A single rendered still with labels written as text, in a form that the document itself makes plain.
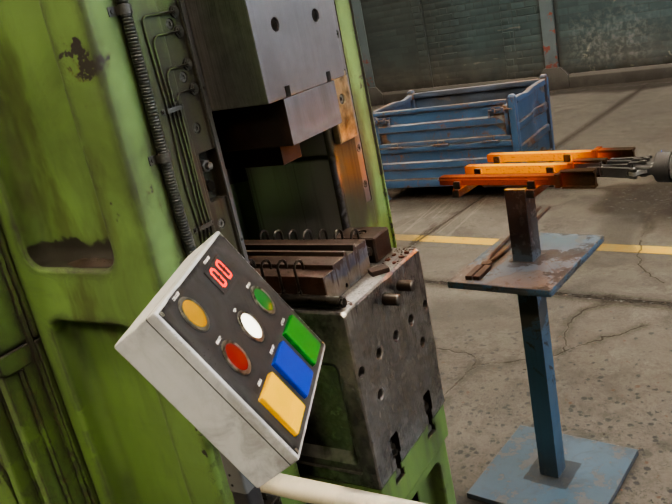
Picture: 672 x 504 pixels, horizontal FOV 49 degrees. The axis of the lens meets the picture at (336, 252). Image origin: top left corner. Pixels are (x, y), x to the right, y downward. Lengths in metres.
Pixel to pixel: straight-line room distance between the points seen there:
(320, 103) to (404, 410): 0.75
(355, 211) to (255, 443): 1.05
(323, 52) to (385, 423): 0.84
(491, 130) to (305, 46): 3.76
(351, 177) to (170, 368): 1.07
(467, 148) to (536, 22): 4.36
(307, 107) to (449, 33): 8.55
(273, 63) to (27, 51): 0.47
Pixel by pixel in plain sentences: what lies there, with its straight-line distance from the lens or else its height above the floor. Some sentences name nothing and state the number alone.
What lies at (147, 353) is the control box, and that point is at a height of 1.15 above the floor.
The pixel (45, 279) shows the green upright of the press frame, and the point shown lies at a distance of 1.66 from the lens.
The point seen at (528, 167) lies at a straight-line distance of 2.04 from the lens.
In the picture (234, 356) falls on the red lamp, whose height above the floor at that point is 1.09.
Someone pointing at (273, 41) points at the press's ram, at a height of 1.48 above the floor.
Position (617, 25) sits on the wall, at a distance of 9.17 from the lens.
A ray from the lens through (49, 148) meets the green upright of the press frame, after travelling 1.59.
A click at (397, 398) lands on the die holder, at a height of 0.62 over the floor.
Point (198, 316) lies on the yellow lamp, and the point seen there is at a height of 1.16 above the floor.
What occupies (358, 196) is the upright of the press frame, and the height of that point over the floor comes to 1.03.
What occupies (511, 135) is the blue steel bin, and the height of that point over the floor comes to 0.45.
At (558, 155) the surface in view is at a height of 1.01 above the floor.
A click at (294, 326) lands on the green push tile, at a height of 1.03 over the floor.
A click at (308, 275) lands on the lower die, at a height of 0.98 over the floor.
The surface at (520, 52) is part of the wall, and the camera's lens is 9.63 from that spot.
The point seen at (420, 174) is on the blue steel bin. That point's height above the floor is 0.20.
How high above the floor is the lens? 1.52
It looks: 18 degrees down
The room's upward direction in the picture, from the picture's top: 12 degrees counter-clockwise
